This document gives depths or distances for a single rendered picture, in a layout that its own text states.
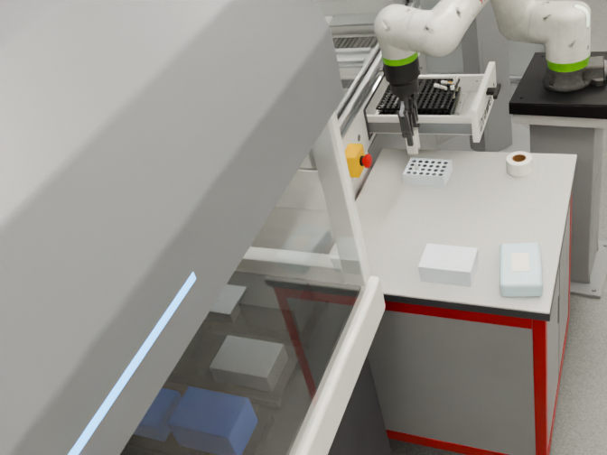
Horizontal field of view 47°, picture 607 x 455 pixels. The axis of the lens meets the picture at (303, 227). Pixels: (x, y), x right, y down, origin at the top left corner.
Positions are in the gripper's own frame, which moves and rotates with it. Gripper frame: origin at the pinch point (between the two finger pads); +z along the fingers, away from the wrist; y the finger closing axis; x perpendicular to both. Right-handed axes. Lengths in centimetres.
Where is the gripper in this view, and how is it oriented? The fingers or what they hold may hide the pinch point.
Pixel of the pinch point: (412, 141)
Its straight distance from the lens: 202.4
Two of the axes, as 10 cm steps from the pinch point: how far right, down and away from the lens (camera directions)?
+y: -3.2, 6.5, -6.9
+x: 9.2, 0.5, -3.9
